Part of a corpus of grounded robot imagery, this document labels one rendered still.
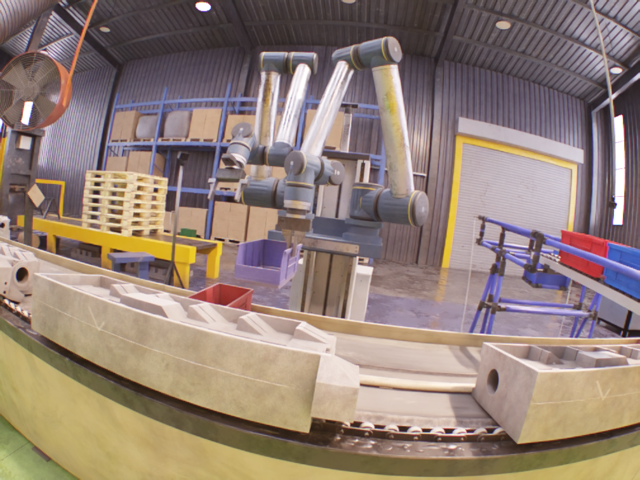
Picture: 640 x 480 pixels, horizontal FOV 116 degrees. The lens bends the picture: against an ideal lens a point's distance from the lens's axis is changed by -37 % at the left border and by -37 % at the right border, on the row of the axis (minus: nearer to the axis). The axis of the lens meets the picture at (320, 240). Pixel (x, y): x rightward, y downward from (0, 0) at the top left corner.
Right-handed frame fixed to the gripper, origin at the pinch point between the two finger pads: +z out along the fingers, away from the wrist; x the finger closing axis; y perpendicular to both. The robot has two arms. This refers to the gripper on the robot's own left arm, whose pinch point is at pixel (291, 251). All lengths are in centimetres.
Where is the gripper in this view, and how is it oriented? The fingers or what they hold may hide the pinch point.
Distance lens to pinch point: 124.5
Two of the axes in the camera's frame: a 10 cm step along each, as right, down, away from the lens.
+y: -1.3, 0.7, -9.9
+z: -1.2, 9.9, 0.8
